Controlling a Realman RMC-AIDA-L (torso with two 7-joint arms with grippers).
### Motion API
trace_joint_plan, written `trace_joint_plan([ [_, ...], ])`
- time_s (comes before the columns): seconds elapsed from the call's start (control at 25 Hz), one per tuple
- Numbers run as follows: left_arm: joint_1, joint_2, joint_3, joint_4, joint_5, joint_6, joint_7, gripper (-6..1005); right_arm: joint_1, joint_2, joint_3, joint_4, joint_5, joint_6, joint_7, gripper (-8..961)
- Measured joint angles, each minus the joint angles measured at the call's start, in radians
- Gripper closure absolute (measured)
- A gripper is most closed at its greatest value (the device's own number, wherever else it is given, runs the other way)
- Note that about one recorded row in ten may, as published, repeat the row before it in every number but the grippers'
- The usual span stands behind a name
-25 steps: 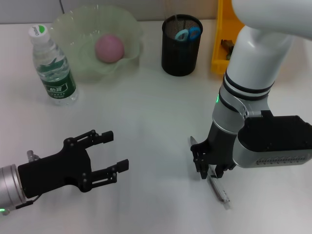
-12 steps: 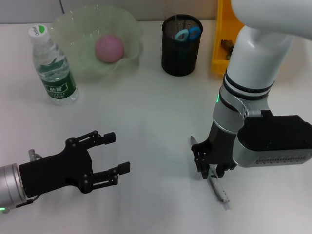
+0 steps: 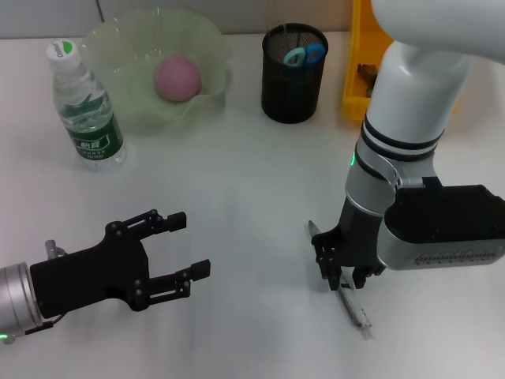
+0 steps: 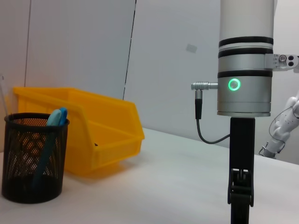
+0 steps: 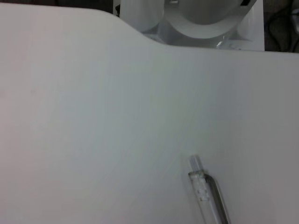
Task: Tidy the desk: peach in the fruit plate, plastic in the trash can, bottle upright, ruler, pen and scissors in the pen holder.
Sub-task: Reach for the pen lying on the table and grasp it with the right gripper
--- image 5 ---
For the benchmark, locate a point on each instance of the grey clear pen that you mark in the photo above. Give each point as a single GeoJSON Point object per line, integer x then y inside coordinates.
{"type": "Point", "coordinates": [201, 186]}

